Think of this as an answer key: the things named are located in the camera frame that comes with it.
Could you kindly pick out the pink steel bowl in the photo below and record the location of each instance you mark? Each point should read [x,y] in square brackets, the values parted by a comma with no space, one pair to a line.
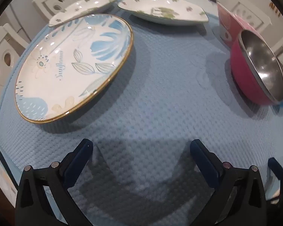
[245,70]

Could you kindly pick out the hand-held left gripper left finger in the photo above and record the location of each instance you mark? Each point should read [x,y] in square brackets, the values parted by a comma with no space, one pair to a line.
[79,160]

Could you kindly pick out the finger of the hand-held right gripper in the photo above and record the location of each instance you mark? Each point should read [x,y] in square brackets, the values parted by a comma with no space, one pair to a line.
[277,169]

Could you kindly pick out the round plate with blue leaves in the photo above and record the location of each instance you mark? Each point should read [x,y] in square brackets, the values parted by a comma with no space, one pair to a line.
[68,58]

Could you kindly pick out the pink cartoon bowl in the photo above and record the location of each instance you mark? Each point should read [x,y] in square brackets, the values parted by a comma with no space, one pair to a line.
[226,23]

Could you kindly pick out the square white floral plate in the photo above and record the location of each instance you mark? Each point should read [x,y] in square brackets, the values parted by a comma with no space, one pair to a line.
[85,7]
[160,7]

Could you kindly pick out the light blue table mat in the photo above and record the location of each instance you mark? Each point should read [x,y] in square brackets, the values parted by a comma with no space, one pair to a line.
[155,98]

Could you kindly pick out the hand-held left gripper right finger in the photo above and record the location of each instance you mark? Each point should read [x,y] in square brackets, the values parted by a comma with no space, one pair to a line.
[206,164]

